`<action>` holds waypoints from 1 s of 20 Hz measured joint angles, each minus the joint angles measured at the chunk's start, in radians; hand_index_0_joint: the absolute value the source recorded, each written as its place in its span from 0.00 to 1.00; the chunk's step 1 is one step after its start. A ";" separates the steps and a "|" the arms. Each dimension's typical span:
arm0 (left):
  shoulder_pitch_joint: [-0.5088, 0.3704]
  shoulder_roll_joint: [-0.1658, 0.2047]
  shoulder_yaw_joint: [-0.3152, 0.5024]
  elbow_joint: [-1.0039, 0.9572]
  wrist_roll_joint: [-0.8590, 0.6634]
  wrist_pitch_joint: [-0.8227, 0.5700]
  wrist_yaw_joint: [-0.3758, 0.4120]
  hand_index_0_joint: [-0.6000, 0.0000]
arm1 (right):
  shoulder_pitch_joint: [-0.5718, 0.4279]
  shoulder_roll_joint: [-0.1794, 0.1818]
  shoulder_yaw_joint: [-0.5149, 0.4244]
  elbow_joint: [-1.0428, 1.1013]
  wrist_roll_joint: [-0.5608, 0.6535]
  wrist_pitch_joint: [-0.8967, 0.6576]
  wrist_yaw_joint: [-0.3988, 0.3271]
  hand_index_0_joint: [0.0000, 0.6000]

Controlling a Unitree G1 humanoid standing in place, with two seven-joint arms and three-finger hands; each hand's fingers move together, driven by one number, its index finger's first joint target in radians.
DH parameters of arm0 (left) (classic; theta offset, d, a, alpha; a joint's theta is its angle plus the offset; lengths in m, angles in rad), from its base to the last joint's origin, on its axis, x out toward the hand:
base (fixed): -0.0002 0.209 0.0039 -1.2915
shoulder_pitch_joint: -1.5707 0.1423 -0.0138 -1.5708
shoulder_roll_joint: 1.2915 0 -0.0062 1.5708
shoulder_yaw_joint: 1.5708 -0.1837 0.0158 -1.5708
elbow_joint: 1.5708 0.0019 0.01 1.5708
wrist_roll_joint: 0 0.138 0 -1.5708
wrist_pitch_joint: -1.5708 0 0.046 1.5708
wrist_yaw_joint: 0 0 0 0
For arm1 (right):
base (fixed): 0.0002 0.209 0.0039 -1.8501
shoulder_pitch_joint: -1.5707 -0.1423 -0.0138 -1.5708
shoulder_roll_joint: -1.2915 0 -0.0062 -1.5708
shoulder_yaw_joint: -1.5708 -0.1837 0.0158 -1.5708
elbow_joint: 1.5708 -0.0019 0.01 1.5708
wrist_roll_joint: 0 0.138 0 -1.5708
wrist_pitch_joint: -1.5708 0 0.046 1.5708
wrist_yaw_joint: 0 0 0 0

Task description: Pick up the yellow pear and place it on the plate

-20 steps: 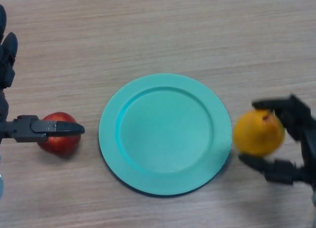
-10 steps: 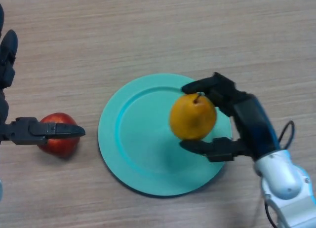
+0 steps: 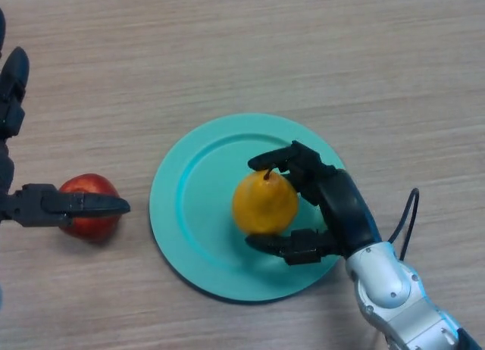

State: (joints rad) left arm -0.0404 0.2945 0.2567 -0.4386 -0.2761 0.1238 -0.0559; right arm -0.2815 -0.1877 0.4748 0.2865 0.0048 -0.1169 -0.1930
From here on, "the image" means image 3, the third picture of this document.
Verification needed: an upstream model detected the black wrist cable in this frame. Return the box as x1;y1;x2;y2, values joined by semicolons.
388;188;421;260

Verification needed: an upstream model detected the green round plate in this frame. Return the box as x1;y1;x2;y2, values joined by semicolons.
149;113;348;304

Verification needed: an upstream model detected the red apple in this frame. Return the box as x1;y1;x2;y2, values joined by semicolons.
58;173;121;242

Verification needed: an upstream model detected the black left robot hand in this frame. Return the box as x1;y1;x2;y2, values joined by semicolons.
0;8;132;229

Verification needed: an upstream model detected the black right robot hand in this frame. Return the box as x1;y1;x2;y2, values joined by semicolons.
245;139;383;267

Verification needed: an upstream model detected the yellow pear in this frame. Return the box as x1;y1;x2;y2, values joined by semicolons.
231;168;299;236

